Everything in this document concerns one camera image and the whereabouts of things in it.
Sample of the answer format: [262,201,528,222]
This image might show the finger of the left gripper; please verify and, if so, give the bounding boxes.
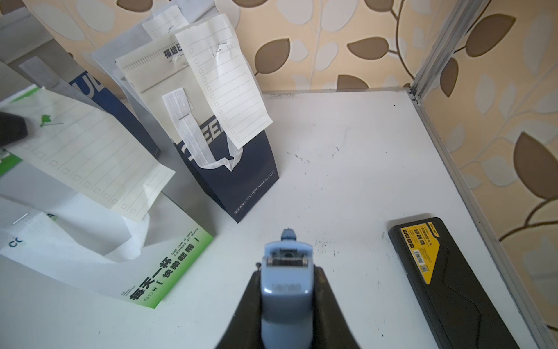
[0,111,28,148]

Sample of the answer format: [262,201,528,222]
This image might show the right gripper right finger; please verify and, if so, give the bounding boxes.
[311,266,360,349]

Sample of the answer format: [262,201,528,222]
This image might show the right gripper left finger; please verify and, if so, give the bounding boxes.
[216,269,264,348]

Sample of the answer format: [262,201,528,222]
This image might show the light blue stapler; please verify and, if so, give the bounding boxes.
[260,228,314,348]

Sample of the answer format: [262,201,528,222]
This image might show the blue takeaway bag white handles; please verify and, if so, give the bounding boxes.
[1,7,161,158]

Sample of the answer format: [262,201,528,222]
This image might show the dark navy bag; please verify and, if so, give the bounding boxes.
[141,51,278,222]

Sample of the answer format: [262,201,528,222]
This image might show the white bag back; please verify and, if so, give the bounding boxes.
[92,1,214,143]

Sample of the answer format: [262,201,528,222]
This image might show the black yellow-labelled device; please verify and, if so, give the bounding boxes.
[388,217,518,348]

